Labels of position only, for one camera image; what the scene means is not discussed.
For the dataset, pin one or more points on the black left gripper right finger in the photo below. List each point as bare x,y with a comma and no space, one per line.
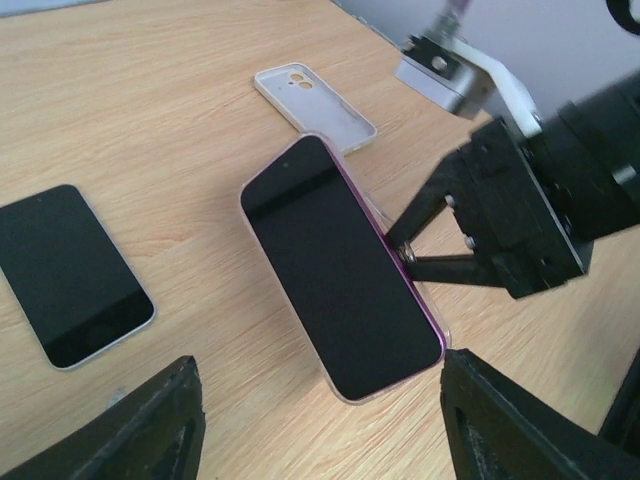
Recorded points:
498,430

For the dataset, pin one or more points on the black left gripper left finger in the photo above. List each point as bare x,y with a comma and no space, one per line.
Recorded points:
155,432

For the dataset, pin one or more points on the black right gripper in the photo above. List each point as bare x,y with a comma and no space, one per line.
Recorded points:
519,241

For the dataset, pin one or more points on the pink phone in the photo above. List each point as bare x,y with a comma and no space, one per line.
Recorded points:
364,317

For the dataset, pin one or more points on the phone with black screen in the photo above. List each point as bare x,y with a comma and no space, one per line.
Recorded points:
77,291

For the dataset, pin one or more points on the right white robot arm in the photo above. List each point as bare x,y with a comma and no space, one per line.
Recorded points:
586,159

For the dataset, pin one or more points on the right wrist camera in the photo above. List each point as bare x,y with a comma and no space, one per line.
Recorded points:
460,79

